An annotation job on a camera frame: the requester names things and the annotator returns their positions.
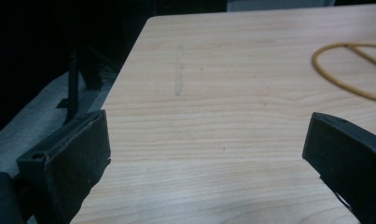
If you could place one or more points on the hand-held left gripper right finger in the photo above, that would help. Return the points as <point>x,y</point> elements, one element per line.
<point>350,155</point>

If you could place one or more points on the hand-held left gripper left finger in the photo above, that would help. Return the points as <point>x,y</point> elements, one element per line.
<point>70,161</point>

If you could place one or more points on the black metal stand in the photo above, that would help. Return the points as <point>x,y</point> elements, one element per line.
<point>73,90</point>

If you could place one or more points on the yellow rubber band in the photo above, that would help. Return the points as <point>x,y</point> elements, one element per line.
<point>324,73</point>

